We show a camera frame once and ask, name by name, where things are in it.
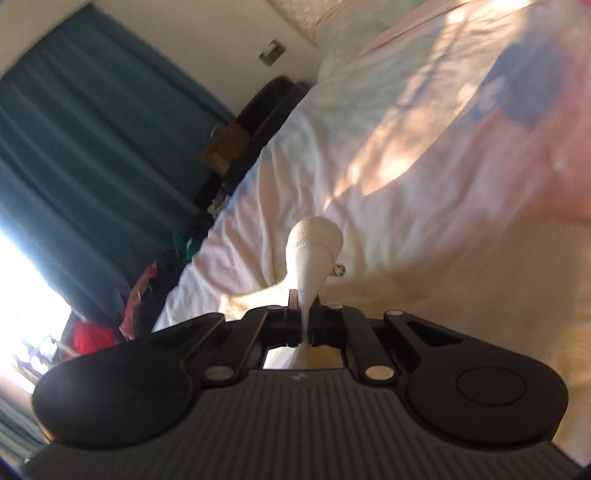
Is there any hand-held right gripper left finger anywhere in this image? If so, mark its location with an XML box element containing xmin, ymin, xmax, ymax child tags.
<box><xmin>152</xmin><ymin>289</ymin><xmax>304</xmax><ymax>385</ymax></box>

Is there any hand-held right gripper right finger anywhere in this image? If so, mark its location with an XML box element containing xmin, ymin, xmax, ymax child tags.
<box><xmin>308</xmin><ymin>297</ymin><xmax>463</xmax><ymax>385</ymax></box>

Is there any white sock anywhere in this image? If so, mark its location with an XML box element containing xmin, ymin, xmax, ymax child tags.
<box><xmin>265</xmin><ymin>216</ymin><xmax>345</xmax><ymax>370</ymax></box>

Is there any green cloth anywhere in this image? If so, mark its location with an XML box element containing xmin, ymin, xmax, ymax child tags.
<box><xmin>172</xmin><ymin>230</ymin><xmax>205</xmax><ymax>260</ymax></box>

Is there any pink garment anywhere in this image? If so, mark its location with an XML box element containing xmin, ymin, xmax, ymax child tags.
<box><xmin>119</xmin><ymin>264</ymin><xmax>158</xmax><ymax>339</ymax></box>

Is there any bed with pastel sheet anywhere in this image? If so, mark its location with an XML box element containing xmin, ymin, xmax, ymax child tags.
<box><xmin>152</xmin><ymin>0</ymin><xmax>591</xmax><ymax>464</ymax></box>

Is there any brown cardboard box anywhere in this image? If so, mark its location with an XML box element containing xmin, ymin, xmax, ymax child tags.
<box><xmin>200</xmin><ymin>124</ymin><xmax>253</xmax><ymax>177</ymax></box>

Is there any red cloth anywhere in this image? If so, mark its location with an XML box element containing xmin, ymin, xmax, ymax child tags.
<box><xmin>68</xmin><ymin>320</ymin><xmax>117</xmax><ymax>357</ymax></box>

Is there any black bedside furniture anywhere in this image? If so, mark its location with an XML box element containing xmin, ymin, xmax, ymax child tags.
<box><xmin>194</xmin><ymin>76</ymin><xmax>313</xmax><ymax>213</ymax></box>

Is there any teal curtain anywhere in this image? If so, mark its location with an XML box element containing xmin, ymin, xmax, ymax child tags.
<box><xmin>0</xmin><ymin>4</ymin><xmax>237</xmax><ymax>464</ymax></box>

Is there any metal wall switch plate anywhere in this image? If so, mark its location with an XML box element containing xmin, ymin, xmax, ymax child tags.
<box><xmin>258</xmin><ymin>39</ymin><xmax>287</xmax><ymax>66</ymax></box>

